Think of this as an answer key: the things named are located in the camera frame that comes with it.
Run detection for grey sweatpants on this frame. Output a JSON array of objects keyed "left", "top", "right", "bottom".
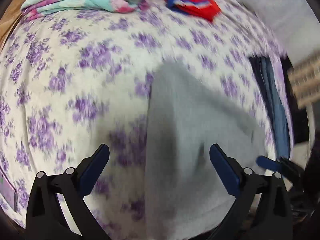
[{"left": 145, "top": 61, "right": 267, "bottom": 239}]

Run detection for beige checkered curtain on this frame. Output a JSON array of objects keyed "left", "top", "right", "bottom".
[{"left": 287, "top": 51, "right": 320, "bottom": 109}]

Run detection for blue denim jeans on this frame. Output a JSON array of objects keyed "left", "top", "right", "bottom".
[{"left": 260, "top": 57, "right": 291, "bottom": 159}]

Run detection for dark navy pants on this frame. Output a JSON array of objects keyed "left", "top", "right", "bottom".
[{"left": 248, "top": 56, "right": 276, "bottom": 131}]

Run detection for purple floral bed sheet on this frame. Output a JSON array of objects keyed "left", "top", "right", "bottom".
[{"left": 1, "top": 0, "right": 286, "bottom": 239}]

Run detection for red white blue folded garment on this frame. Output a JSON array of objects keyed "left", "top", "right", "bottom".
[{"left": 165, "top": 0, "right": 221, "bottom": 22}]

